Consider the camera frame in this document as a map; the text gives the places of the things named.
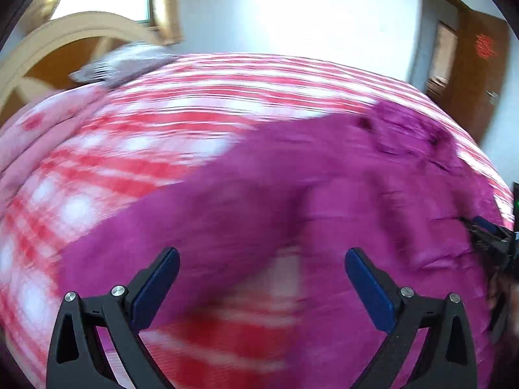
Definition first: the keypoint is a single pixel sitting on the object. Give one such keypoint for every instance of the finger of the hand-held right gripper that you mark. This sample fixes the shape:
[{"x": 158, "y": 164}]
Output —
[{"x": 486, "y": 231}]

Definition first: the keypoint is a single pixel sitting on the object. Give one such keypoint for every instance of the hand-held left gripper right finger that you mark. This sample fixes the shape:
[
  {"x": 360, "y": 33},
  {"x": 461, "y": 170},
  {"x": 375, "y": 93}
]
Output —
[{"x": 369, "y": 287}]

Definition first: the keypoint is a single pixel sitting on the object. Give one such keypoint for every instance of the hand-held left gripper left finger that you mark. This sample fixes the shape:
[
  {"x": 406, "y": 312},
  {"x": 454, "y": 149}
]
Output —
[{"x": 156, "y": 287}]

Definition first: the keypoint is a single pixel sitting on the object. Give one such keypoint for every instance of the magenta padded jacket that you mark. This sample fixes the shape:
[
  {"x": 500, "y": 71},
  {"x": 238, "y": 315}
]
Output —
[{"x": 308, "y": 170}]

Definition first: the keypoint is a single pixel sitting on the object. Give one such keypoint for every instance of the brown wooden door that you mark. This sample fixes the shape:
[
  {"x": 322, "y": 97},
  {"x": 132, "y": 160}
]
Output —
[{"x": 478, "y": 69}]

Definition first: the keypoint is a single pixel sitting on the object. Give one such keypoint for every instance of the red door decoration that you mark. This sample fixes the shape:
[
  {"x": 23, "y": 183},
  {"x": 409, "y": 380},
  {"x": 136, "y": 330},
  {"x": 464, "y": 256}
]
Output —
[{"x": 484, "y": 46}]

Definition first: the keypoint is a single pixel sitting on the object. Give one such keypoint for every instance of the pink floral quilt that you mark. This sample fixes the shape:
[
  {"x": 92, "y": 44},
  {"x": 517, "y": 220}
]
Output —
[{"x": 44, "y": 129}]

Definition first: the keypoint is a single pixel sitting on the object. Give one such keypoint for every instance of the red plaid bed sheet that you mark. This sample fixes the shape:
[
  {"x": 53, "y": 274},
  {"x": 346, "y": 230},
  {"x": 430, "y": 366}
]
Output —
[{"x": 211, "y": 101}]

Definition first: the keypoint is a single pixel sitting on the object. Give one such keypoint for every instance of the grey white pillow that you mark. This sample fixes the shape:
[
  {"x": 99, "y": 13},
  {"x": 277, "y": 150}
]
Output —
[{"x": 121, "y": 63}]

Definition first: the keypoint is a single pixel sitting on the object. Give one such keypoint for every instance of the wooden headboard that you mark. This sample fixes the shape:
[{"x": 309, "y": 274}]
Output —
[{"x": 61, "y": 44}]

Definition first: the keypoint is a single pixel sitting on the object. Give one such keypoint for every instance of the yellow curtain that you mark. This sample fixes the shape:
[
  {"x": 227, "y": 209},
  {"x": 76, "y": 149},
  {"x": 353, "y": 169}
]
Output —
[{"x": 167, "y": 4}]

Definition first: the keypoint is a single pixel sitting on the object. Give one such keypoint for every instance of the brown door frame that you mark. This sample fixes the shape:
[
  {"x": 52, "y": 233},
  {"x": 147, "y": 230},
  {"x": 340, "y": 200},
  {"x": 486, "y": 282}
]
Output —
[{"x": 436, "y": 20}]

